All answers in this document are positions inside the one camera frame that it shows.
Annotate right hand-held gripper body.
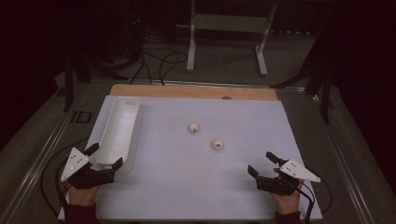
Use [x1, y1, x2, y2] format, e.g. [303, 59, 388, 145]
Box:
[255, 159, 321, 197]

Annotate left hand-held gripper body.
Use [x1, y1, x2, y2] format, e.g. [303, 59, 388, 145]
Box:
[60, 147, 116, 190]

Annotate white plastic bin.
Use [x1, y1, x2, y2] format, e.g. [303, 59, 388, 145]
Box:
[93, 96, 144, 175]

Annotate person's left hand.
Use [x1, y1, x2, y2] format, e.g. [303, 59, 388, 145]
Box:
[67, 182, 101, 207]

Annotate person's right hand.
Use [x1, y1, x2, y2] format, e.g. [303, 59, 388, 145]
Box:
[269, 167, 305, 216]

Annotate white board sheet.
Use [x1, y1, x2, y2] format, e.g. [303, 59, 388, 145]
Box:
[57, 94, 324, 223]

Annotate black stand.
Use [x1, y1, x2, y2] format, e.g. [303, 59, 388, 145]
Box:
[63, 50, 129, 113]
[269, 17, 336, 125]

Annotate white metal stand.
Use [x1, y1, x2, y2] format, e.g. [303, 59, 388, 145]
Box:
[175, 0, 279, 77]

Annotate left hand-held gripper cable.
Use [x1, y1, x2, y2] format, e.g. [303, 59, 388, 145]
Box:
[39, 136, 90, 224]

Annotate metal floor frame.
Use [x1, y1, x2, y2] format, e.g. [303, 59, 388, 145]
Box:
[0, 77, 376, 224]

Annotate black floor cables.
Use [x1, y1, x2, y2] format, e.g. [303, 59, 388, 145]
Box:
[128, 29, 190, 87]

